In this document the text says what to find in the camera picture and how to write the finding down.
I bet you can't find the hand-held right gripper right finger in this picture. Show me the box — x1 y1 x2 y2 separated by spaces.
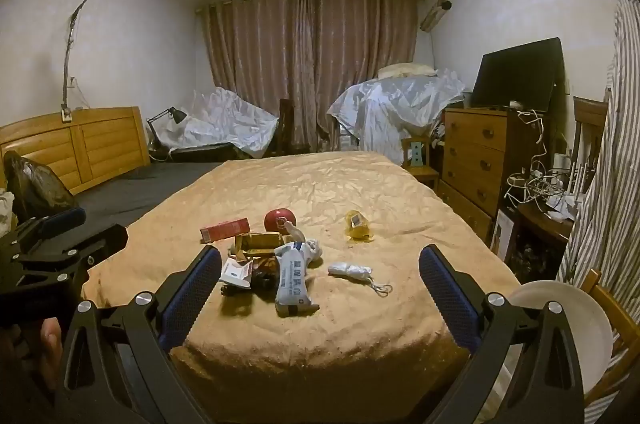
418 245 586 424

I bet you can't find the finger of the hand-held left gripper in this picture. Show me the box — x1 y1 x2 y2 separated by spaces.
7 206 87 255
12 224 130 286

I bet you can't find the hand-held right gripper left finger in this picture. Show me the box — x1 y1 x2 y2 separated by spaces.
55 245 223 424

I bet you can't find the white orange box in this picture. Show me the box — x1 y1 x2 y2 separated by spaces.
219 258 255 290

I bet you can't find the white towel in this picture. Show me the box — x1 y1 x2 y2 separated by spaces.
285 224 323 267

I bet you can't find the person's left hand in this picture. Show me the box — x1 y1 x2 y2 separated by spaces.
40 318 65 392

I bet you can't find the dark plastic bag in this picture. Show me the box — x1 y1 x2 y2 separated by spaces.
2 150 78 225

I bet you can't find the brown cardboard box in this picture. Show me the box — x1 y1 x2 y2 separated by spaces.
230 236 251 262

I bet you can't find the black crumpled wrapper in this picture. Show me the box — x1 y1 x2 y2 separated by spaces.
250 259 278 292

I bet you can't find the red flat box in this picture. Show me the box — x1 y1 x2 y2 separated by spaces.
200 217 251 244

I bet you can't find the wooden bed headboard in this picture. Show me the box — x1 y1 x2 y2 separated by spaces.
0 106 151 197

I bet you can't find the gold box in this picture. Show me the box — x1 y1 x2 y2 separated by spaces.
235 231 283 257

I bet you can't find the white face mask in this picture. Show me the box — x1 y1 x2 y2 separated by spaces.
327 261 393 295

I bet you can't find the yellow plastic packet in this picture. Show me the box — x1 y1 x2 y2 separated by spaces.
344 210 375 244

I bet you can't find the red apple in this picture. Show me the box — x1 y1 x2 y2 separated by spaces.
264 207 299 235

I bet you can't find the dark side table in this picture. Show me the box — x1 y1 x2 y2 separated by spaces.
500 199 576 285

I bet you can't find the small wooden chair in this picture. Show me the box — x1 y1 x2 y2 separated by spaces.
400 136 441 192

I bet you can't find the white round basin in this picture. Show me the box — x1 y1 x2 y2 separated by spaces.
507 280 615 397

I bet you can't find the black desk lamp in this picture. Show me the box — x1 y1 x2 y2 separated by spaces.
146 106 188 145

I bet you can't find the wooden drawer dresser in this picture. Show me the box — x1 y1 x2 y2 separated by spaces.
437 106 523 242

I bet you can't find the light wooden chair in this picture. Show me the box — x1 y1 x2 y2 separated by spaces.
580 269 640 405

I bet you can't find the large clear plastic dust sheet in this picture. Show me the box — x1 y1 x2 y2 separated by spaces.
327 69 466 152

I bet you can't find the striped cloth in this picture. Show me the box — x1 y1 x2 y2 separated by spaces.
557 0 640 305

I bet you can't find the cream pillow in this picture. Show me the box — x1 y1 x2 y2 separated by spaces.
377 63 437 80

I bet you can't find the tall brown wooden chair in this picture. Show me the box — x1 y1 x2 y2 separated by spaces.
572 96 610 195

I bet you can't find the black flat television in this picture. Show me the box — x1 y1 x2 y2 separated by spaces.
471 37 563 112

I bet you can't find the brown pleated curtain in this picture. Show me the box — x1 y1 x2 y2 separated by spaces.
196 0 418 152

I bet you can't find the white pipe cover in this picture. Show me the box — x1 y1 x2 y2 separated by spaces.
420 6 446 33

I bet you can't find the white picture frame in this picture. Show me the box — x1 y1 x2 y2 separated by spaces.
492 209 516 255

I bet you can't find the white cable tangle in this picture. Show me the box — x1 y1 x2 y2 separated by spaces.
505 109 591 215

